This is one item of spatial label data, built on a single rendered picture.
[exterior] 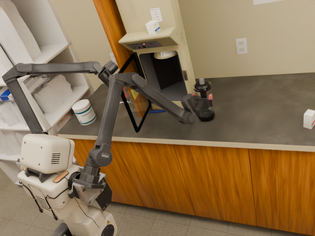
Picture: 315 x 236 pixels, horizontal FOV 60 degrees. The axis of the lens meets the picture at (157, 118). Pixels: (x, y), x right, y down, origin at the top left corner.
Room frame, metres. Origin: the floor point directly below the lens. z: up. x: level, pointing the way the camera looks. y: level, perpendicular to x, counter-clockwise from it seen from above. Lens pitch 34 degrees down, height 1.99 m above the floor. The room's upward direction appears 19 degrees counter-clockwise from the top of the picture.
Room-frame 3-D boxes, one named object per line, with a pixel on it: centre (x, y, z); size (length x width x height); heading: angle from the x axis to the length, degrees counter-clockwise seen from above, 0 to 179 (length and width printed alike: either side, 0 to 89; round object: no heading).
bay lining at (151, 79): (1.68, -0.19, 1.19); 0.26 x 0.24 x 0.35; 58
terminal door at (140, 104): (1.51, 0.08, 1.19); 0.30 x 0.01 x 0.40; 153
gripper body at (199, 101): (1.28, -0.24, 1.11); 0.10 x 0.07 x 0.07; 57
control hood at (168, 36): (1.53, -0.09, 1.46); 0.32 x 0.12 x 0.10; 58
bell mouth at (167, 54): (1.65, -0.19, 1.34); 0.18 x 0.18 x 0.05
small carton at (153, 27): (1.50, -0.14, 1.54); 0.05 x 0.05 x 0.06; 47
